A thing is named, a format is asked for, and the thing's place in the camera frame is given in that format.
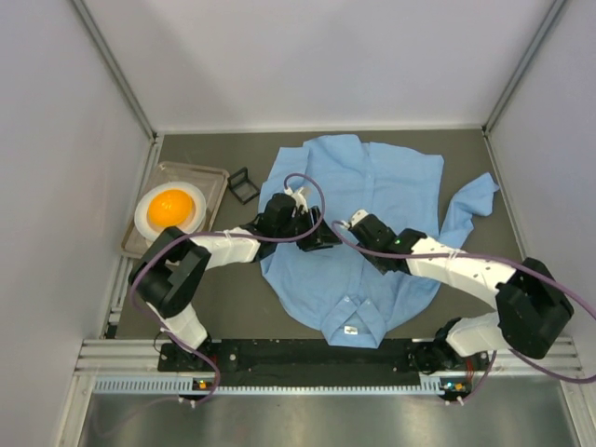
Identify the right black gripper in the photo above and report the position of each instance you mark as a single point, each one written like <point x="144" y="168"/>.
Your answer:
<point x="364" y="234"/>

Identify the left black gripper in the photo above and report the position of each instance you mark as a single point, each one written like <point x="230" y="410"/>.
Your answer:
<point x="315" y="228"/>

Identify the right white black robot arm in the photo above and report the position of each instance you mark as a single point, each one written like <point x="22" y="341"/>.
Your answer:
<point x="528" y="313"/>

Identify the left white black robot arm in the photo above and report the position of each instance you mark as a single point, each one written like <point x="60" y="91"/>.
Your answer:
<point x="168" y="274"/>

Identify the small black stand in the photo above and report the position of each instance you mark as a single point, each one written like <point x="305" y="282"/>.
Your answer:
<point x="242" y="187"/>

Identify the clear plastic tray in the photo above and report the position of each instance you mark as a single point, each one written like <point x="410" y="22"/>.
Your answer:
<point x="211" y="182"/>

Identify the orange bowl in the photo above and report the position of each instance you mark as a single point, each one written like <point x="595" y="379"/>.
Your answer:
<point x="169" y="208"/>

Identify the white plate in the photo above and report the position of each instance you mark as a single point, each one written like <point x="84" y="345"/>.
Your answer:
<point x="150" y="232"/>

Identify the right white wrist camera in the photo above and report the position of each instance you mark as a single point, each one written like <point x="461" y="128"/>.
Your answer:
<point x="357" y="217"/>

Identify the grey slotted cable duct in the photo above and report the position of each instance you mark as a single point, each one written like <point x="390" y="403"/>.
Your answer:
<point x="188" y="386"/>

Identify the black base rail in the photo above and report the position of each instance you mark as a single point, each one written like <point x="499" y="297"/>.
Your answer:
<point x="311" y="362"/>

